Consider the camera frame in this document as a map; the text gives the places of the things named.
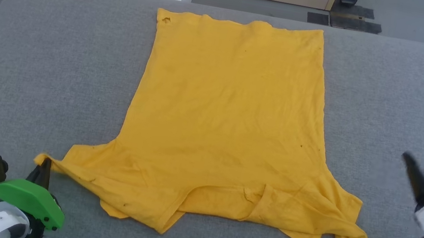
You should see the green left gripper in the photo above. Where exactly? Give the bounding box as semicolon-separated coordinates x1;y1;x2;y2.
0;149;75;232

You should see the yellow t-shirt garment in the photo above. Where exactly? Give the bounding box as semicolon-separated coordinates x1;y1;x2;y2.
25;0;408;238

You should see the large black floor mat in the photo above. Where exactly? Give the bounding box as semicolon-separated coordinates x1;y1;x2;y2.
328;1;386;36

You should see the small black floor mat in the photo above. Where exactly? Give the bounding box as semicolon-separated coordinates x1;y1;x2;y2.
306;11;330;25

